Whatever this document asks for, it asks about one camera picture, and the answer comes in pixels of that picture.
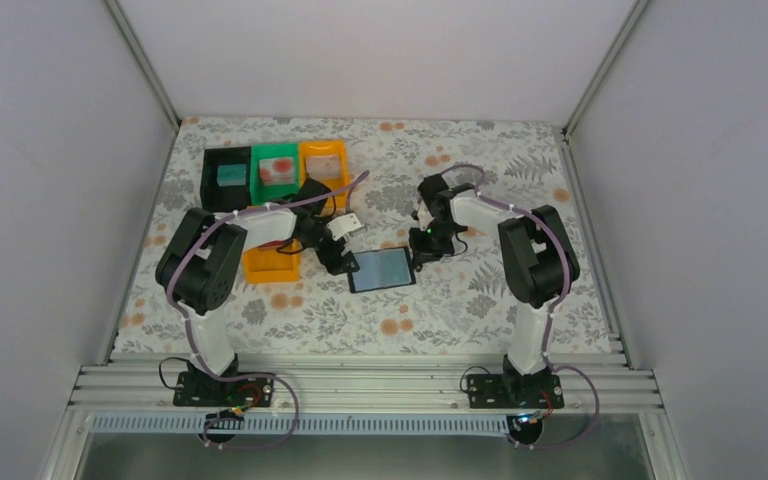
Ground black storage bin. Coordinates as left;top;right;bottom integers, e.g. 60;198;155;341
199;146;251;212

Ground green storage bin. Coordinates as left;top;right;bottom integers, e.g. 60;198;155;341
249;143;302;205

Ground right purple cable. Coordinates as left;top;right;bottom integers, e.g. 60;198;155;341
440;163;574;372

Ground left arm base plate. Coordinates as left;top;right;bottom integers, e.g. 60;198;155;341
172;370;274;408

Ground aluminium rail frame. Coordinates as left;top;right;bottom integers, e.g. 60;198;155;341
68;353;664;414

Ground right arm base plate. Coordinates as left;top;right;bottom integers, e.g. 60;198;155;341
466;374;565;410

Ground floral table mat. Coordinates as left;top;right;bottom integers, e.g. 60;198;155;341
114;117;585;354

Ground purple cable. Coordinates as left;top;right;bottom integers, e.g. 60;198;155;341
440;163;574;372
165;170;372;386

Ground red patterned card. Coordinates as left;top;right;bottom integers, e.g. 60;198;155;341
258;156;297;186

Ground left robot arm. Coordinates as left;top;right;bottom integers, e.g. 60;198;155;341
155;172;368;383

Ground near orange storage bin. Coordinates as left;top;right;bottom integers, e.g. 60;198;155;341
241;244;301;285

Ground far orange storage bin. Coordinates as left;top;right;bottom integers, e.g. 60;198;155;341
299;140;351;191

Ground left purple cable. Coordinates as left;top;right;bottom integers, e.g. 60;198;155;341
165;170;372;386

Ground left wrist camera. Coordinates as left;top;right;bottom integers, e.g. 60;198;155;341
326;212;365;241

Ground pale card in orange bin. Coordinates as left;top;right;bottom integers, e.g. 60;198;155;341
305;154;342;182

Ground orange storage bin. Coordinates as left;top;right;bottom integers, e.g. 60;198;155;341
241;244;301;285
299;140;351;191

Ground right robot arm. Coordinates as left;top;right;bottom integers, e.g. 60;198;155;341
409;174;580;383

